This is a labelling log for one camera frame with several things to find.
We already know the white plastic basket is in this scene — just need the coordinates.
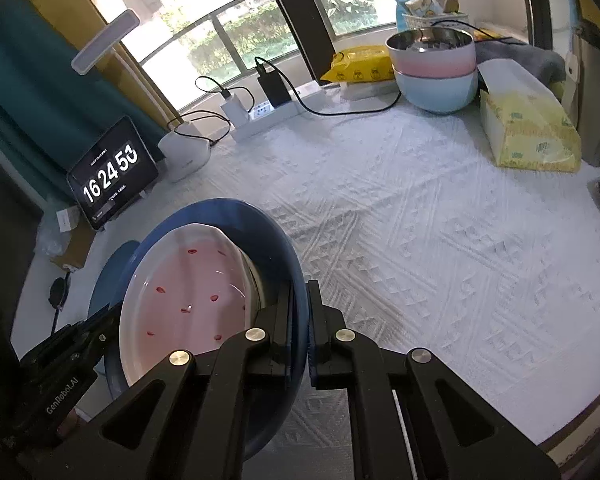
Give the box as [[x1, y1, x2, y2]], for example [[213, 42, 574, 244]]
[[401, 10, 473, 33]]

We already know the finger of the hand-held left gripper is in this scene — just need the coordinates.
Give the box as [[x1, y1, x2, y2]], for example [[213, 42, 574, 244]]
[[77, 302, 126, 358]]

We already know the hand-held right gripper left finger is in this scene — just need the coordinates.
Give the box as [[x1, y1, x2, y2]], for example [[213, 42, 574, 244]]
[[17, 280, 308, 480]]

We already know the small white box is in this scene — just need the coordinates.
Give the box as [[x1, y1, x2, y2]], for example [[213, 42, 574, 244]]
[[56, 207, 81, 233]]

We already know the pink dotted bowl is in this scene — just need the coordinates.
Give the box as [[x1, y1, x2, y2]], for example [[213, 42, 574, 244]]
[[119, 222, 261, 386]]

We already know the thin black cable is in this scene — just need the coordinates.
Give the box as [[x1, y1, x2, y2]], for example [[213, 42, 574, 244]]
[[427, 12, 513, 42]]

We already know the light blue bowl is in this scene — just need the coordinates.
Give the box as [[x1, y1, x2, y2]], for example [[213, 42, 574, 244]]
[[394, 66, 479, 115]]

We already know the balcony railing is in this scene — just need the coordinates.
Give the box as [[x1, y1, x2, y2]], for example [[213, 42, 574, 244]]
[[140, 0, 396, 68]]

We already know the black round object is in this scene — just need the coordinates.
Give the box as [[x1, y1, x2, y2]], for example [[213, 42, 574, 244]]
[[45, 272, 72, 333]]

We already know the steel thermos flask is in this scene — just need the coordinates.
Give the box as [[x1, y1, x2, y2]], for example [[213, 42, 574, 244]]
[[562, 20, 600, 168]]

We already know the teal curtain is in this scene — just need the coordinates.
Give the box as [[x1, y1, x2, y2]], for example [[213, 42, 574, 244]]
[[0, 0, 151, 206]]

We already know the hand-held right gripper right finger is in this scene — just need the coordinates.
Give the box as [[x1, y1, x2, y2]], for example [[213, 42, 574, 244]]
[[306, 280, 563, 480]]

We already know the yellow tissue pack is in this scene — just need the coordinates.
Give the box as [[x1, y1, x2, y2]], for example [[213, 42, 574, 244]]
[[477, 58, 582, 170]]

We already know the grey cloth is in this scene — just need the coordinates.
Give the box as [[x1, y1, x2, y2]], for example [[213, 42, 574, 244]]
[[472, 39, 567, 86]]

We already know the white flat box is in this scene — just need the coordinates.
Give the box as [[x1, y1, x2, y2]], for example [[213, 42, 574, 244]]
[[341, 79, 401, 102]]

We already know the white charger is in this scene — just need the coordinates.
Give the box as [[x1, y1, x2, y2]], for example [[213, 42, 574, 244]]
[[219, 89, 251, 126]]

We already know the pink steel-lined bowl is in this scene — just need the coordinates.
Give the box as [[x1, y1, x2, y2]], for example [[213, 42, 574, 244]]
[[385, 28, 477, 77]]

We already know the yellow wipes pack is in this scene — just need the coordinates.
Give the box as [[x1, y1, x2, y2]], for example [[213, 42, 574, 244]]
[[320, 45, 396, 83]]

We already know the tablet clock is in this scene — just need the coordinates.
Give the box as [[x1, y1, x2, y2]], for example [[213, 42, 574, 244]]
[[66, 115, 160, 232]]

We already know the long black cable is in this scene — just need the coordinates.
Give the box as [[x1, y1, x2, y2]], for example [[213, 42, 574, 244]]
[[255, 57, 403, 117]]

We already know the black window frame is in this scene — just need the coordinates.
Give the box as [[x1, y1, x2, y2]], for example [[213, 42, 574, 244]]
[[252, 0, 338, 86]]

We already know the yellow curtain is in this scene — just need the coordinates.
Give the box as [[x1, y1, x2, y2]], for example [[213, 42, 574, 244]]
[[17, 0, 181, 121]]

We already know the white router box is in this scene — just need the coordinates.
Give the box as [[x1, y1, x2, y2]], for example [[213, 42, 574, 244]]
[[157, 119, 212, 183]]

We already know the clear plastic bag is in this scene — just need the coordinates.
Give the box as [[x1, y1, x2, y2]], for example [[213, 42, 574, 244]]
[[36, 199, 88, 261]]

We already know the black router cable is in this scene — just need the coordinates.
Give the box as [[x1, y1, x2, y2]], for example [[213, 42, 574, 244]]
[[167, 110, 231, 149]]

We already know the cardboard box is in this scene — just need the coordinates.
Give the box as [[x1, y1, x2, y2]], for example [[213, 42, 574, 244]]
[[47, 220, 98, 271]]

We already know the large blue bowl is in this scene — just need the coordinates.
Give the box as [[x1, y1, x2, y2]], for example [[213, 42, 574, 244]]
[[105, 198, 311, 463]]

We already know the person's left hand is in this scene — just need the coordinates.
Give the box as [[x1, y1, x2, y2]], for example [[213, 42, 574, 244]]
[[55, 406, 95, 436]]

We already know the blue plate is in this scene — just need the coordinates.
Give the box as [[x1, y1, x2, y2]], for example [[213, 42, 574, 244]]
[[87, 240, 141, 323]]

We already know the black charger cable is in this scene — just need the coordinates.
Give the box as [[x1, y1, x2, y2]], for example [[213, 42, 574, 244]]
[[195, 75, 233, 98]]

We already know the white desk lamp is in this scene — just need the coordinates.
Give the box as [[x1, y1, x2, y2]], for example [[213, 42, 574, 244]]
[[71, 9, 183, 123]]

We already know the black charger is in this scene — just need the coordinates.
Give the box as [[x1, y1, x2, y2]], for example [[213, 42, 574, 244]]
[[257, 74, 293, 107]]

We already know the small printed packet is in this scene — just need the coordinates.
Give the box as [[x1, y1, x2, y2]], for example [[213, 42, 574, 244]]
[[409, 0, 443, 17]]

